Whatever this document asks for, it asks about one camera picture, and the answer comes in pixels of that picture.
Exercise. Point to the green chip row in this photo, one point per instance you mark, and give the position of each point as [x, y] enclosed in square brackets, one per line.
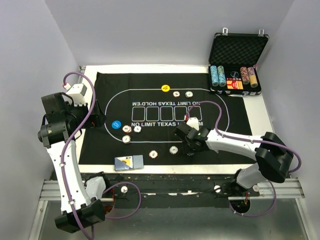
[221, 76]

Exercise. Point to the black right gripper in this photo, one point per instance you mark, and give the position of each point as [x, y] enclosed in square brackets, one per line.
[189, 148]

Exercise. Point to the yellow round dealer button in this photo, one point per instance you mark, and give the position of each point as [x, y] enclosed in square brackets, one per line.
[165, 88]

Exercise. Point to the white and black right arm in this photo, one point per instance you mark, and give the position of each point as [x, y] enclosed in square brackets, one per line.
[272, 157]

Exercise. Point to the blue small blind button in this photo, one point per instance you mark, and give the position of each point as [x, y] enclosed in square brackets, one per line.
[116, 125]

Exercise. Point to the black aluminium poker chip case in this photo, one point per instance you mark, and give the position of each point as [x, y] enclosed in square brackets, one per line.
[233, 51]

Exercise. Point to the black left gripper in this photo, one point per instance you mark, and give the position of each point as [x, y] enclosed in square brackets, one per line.
[98, 118]

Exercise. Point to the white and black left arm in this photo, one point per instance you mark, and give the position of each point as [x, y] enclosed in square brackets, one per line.
[81, 204]

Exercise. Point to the aluminium mounting rail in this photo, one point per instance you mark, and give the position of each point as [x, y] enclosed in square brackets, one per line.
[289, 189]

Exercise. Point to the black poker table mat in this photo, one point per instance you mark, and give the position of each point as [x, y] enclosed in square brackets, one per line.
[136, 99]

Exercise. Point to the blue playing card deck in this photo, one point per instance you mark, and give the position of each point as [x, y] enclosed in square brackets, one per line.
[126, 163]

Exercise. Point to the light blue chip row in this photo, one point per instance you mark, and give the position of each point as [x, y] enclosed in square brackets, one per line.
[214, 76]

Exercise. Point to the red brown chip row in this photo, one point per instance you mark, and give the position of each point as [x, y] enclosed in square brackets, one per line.
[244, 75]

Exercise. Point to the red orange card box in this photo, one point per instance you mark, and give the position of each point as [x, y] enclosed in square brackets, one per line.
[233, 83]

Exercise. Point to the purple tan chip row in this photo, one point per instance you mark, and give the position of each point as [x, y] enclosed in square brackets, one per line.
[252, 77]

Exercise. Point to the red white chip near edge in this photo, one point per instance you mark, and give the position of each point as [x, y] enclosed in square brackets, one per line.
[153, 154]

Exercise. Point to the grey white 1 chip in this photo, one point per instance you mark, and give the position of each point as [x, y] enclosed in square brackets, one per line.
[126, 139]

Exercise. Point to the red white 100 chip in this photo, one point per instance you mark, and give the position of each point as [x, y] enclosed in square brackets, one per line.
[127, 129]

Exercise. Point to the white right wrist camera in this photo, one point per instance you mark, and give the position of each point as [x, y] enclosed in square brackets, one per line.
[193, 122]

